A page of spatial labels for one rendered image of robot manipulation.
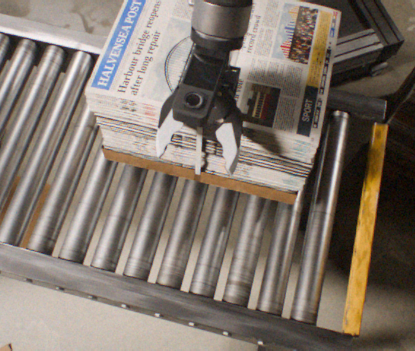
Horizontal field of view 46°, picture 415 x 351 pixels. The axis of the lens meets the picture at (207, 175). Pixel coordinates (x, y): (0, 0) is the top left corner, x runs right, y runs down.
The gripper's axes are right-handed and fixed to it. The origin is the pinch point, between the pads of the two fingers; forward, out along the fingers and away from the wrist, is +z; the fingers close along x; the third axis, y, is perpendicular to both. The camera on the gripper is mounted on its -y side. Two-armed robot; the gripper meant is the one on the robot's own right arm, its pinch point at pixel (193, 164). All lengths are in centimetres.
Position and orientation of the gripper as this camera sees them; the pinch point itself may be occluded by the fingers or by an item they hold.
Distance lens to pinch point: 74.4
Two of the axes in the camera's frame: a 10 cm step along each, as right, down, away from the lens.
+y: 2.1, -5.4, 8.2
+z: -1.5, 8.1, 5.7
